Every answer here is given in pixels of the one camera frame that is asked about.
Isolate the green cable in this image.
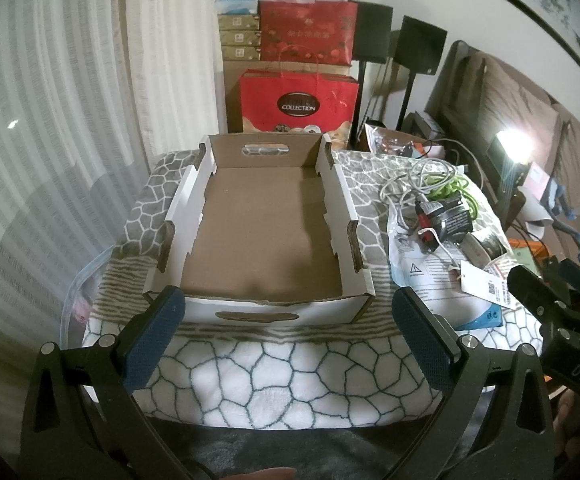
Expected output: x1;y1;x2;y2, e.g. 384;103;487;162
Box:
419;170;482;216

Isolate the framed wall picture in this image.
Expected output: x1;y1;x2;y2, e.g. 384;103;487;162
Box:
457;0;580;106

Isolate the small pink box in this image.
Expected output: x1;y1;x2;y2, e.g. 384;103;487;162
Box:
524;162;551;196

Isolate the cardboard tray box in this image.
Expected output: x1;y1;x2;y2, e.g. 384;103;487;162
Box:
142;132;377;325

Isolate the orange box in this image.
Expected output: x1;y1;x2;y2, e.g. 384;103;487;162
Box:
512;242;551;276

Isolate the bright lamp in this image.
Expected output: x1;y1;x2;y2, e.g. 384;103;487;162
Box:
490;129;533;166

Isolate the white cable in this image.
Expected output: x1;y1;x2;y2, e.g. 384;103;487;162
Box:
379;159;465;202

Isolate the black music stand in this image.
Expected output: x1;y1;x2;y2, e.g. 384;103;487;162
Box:
395;15;448;131

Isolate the brown sofa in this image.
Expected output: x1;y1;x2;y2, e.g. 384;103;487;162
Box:
422;40;580;281

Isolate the blue white package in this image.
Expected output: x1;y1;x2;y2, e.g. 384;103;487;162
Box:
455;302;508;332

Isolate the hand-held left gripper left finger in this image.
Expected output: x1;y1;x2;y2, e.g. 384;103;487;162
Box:
20;286;193;480

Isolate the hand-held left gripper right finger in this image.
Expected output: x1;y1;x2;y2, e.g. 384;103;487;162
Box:
385;287;556;480

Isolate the red gift bag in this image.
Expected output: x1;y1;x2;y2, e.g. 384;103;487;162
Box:
240;71;361;136

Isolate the black power adapter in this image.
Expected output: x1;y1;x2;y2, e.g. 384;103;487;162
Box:
414;194;476;252

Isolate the white curtain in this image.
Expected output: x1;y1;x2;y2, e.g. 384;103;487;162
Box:
0;0;221;411

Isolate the large red gift box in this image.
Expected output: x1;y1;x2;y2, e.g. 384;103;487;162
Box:
260;1;359;66

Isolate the white paper tag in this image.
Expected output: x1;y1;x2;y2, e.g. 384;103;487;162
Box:
459;260;518;309

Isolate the clear plastic manual bag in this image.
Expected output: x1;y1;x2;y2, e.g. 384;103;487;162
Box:
386;199;473;307

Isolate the person's right hand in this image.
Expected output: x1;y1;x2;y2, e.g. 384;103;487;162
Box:
552;392;578;466

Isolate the white packaged gadget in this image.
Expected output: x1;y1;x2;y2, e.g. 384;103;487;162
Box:
457;232;513;267

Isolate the black speaker on stand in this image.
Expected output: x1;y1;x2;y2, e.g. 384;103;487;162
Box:
352;2;393;148

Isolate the blue tissue box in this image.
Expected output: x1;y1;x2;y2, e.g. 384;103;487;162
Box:
216;0;261;15

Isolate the grey white patterned blanket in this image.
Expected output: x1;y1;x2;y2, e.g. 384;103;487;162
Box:
82;147;546;431

